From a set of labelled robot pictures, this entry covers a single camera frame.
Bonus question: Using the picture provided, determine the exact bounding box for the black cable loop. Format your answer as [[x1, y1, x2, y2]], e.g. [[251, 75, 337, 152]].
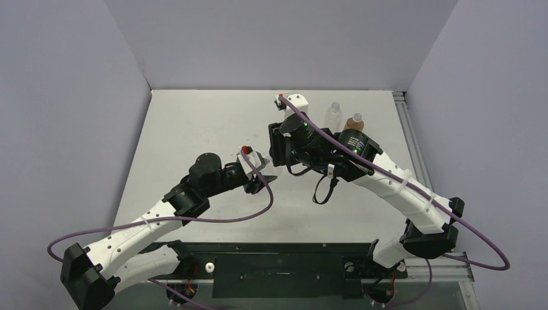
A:
[[284, 160, 341, 205]]

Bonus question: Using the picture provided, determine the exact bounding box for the clear empty bottle upright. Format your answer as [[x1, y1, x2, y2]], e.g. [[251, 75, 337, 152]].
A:
[[323, 102, 343, 133]]

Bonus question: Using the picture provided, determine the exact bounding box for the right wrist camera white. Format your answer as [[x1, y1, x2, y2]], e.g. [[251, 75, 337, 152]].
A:
[[274, 92, 309, 121]]

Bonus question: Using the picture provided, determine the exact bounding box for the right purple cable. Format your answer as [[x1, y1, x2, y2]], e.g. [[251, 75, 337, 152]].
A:
[[278, 94, 511, 272]]

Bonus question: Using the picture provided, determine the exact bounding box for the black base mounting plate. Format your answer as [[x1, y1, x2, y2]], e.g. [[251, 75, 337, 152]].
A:
[[142, 240, 410, 299]]

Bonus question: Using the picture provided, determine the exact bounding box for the tea bottle red label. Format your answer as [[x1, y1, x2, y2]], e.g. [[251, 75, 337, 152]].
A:
[[343, 113, 364, 132]]

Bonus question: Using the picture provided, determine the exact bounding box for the clear plastic bottle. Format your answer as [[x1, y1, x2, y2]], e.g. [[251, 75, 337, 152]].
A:
[[260, 158, 279, 176]]

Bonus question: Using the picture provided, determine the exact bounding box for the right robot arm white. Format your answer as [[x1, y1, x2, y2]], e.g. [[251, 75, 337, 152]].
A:
[[268, 114, 465, 276]]

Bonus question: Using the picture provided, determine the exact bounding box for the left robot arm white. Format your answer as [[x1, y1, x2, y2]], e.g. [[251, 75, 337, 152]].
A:
[[60, 146, 274, 309]]

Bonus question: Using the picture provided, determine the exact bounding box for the purple cable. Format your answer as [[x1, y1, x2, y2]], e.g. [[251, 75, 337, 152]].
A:
[[47, 149, 275, 263], [278, 94, 511, 272]]

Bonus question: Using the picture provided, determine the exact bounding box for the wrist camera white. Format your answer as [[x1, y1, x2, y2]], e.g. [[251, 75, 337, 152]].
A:
[[274, 92, 309, 121], [237, 145, 262, 180]]

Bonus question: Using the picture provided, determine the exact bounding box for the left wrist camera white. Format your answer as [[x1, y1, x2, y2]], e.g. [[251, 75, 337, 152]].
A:
[[237, 145, 262, 180]]

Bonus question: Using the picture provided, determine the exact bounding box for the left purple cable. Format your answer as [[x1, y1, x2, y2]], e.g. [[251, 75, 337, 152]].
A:
[[47, 149, 275, 263]]

